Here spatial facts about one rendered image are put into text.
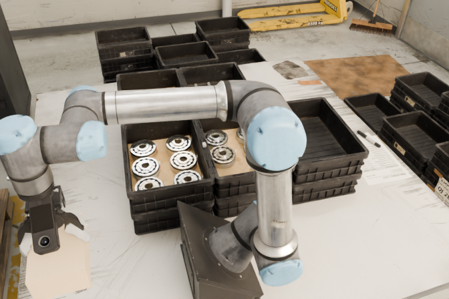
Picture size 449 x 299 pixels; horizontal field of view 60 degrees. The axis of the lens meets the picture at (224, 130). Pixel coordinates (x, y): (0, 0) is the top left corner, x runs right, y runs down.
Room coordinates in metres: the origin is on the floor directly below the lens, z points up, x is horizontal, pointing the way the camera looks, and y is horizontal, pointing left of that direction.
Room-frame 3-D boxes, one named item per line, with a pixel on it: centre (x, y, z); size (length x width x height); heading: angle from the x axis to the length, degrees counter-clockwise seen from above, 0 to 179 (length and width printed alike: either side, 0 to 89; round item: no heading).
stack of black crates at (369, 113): (2.19, -1.04, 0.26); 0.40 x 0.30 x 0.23; 19
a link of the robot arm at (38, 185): (0.54, 0.39, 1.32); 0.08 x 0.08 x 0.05
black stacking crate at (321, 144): (1.25, -0.35, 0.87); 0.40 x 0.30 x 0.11; 16
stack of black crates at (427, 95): (2.32, -1.42, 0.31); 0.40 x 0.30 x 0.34; 19
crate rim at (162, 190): (1.08, 0.22, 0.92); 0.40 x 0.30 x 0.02; 16
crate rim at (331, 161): (1.25, -0.35, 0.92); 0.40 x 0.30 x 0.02; 16
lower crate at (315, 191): (1.25, -0.35, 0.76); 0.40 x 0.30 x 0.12; 16
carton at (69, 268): (0.52, 0.38, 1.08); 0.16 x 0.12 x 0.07; 19
